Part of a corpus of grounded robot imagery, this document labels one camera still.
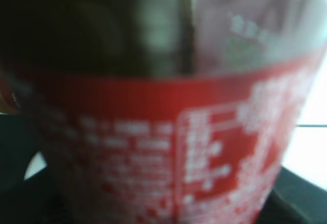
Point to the cola bottle red label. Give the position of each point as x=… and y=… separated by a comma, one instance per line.
x=163, y=111

